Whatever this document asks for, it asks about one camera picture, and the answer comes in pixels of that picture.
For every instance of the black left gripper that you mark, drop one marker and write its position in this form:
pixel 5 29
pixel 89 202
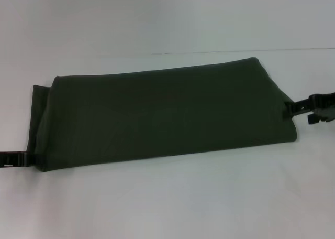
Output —
pixel 13 159

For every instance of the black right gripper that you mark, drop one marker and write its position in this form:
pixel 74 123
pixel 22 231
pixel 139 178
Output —
pixel 325 105

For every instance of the dark green FREE T-shirt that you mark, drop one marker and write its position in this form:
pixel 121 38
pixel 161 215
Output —
pixel 157 113

